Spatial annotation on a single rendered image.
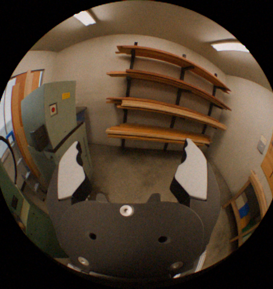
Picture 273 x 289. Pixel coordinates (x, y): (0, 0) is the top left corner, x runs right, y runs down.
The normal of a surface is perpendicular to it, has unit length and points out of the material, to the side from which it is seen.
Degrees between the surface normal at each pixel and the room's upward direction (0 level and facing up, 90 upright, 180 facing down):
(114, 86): 90
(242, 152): 90
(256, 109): 90
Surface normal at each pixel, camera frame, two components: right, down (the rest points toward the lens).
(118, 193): 0.13, -0.83
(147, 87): 0.05, 0.55
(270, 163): -0.99, -0.08
